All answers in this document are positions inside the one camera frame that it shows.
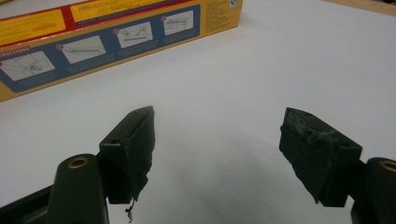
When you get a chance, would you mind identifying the long yellow cardboard box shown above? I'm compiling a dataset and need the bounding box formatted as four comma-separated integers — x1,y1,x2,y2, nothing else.
0,0,245,104

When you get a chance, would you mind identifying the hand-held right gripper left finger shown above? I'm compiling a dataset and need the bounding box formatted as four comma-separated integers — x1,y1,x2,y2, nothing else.
98,105,156,224

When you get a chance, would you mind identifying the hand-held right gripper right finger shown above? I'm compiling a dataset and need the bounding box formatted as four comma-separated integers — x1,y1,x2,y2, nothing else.
278,106,364,208

